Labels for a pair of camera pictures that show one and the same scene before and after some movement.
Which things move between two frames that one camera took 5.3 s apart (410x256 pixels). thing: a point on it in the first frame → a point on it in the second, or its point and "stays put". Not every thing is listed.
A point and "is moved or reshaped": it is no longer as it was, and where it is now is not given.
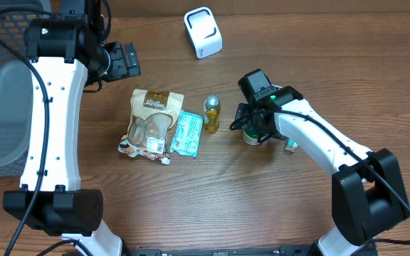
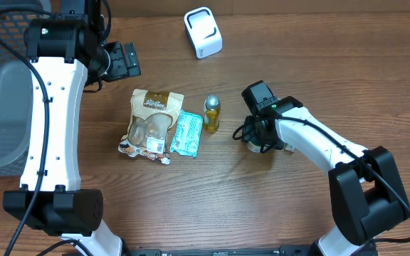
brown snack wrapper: (151, 114) stays put
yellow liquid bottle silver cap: (211, 113) stays put
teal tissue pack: (188, 134) stays put
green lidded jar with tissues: (251, 137) is moved or reshaped
